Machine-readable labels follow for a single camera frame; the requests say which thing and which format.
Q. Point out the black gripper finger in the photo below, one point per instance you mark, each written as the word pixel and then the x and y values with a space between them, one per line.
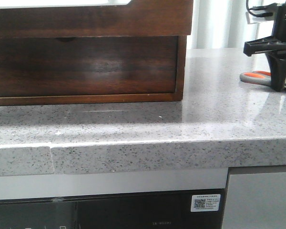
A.
pixel 277 65

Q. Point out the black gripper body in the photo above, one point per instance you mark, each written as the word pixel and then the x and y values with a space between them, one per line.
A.
pixel 277 41

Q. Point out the grey orange scissors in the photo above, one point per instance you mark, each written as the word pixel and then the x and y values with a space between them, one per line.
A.
pixel 261 78

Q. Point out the wooden drawer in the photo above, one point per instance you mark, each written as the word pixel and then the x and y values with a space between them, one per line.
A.
pixel 85 66
pixel 138 18

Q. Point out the dark wooden drawer cabinet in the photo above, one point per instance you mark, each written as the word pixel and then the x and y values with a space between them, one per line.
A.
pixel 180 69

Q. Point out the white curtain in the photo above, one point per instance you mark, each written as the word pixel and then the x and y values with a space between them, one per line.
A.
pixel 220 24

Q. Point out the grey cabinet door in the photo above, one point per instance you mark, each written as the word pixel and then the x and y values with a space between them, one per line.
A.
pixel 256 201

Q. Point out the white QR code sticker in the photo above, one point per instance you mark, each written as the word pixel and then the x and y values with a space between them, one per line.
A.
pixel 205 203

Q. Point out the black built-in appliance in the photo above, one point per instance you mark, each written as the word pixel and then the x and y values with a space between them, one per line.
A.
pixel 145 210

